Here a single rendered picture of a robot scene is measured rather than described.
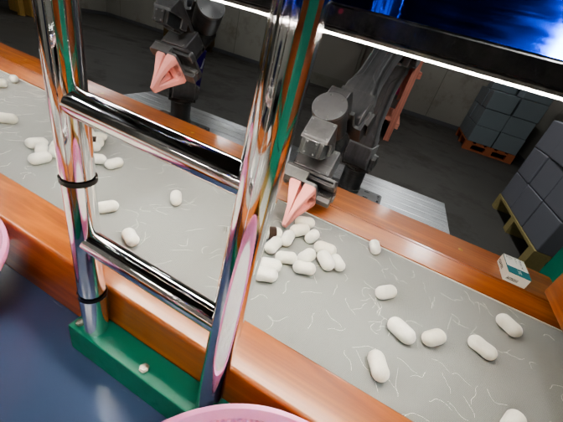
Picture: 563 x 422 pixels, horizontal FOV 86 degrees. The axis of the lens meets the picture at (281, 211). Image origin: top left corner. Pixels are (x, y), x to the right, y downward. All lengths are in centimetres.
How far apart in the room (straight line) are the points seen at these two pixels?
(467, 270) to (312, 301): 30
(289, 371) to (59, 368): 25
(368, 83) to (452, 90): 688
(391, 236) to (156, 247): 40
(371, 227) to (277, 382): 36
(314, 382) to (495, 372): 26
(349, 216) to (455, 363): 28
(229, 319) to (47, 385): 25
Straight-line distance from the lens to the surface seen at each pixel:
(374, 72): 65
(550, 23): 27
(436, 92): 748
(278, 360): 33
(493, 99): 591
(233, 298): 21
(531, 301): 66
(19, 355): 46
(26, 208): 50
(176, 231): 48
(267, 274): 41
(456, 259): 62
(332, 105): 51
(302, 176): 51
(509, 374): 52
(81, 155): 26
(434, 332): 46
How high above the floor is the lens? 104
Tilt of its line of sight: 31 degrees down
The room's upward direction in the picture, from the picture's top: 16 degrees clockwise
